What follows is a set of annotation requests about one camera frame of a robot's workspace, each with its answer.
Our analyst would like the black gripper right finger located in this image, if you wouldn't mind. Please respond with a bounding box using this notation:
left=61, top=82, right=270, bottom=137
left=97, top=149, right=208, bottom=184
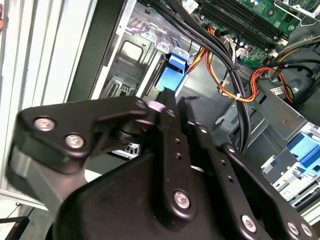
left=176, top=96, right=318, bottom=240

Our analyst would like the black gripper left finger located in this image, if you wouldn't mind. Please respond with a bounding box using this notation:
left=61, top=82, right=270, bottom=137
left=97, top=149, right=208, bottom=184
left=11, top=88, right=199, bottom=232

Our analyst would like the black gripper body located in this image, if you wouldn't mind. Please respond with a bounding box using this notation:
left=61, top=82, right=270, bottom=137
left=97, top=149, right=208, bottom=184
left=51, top=149, right=241, bottom=240

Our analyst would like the hard disk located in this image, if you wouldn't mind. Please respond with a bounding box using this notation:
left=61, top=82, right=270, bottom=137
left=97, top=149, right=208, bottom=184
left=147, top=48, right=191, bottom=98

